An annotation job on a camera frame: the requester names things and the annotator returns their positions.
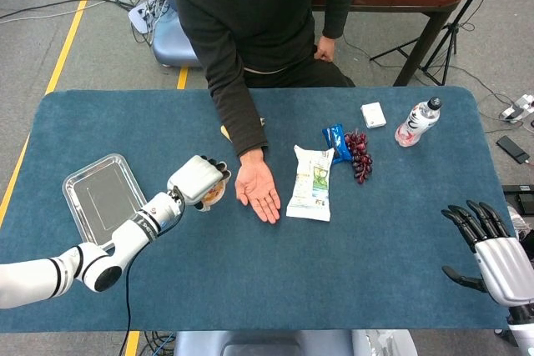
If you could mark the dark red grape bunch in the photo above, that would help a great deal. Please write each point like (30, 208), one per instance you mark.
(361, 160)

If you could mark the black flat device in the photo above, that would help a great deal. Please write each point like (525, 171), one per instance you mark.
(521, 197)

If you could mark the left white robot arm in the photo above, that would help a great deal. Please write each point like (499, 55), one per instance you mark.
(37, 277)

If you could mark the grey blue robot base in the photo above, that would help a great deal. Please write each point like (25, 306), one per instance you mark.
(258, 343)

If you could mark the person's dark sweater torso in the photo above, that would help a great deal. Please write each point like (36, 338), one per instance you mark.
(258, 18)

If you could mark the person's left dark-sleeved forearm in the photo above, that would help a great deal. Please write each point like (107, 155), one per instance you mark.
(340, 6)

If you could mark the white power strip with plugs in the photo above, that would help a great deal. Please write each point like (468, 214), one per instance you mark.
(519, 106)

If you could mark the black phone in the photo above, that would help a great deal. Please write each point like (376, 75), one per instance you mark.
(513, 148)

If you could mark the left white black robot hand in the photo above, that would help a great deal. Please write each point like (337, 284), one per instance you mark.
(196, 179)

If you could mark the blue felt table mat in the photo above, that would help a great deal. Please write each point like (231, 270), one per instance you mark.
(250, 268)

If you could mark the small white box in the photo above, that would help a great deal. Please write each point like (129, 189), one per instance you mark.
(373, 115)

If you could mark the white power strip board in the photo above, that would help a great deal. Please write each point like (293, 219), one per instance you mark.
(139, 14)

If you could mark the person's left bare hand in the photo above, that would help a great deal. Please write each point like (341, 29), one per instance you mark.
(324, 48)

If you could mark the small snack cup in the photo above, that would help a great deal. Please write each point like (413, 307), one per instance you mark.
(215, 195)

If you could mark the person's right dark-sleeved forearm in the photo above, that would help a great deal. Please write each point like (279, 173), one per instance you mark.
(240, 122)

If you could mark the light blue chair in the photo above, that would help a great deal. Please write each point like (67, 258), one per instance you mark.
(171, 43)

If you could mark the silver metal tray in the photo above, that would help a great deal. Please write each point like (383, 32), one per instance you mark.
(100, 197)

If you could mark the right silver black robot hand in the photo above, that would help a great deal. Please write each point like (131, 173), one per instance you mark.
(507, 266)

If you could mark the person's right bare hand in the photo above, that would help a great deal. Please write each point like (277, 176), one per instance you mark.
(256, 185)

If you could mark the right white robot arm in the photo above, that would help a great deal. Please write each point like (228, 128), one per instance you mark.
(523, 331)

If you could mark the blue snack packet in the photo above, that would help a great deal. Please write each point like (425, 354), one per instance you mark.
(336, 141)

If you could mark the clear plastic drink bottle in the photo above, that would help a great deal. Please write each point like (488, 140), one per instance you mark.
(415, 124)

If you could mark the white paper snack bag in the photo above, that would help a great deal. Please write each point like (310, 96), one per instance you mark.
(310, 189)

